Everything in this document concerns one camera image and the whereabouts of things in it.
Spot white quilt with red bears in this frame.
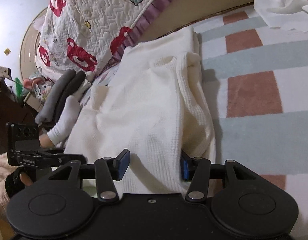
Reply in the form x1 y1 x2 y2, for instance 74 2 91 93
35 0 173 80

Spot beige wooden headboard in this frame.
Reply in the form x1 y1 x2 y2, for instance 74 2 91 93
139 0 253 42

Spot plush toy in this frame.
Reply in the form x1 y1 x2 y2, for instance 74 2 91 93
23 76 54 103

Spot colourful floral quilt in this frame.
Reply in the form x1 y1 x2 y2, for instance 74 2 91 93
254 0 308 33

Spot checkered bed sheet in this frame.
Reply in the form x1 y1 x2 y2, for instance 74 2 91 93
193 6 308 239

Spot person's left hand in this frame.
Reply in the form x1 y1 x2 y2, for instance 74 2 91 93
18 132 57 188

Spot white knit sweater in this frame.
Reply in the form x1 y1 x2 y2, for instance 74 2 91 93
65 27 216 194

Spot white sock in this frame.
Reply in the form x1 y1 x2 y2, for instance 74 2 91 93
47 95 81 147

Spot grey rolled socks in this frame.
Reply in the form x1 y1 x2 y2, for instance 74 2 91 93
35 69 86 125

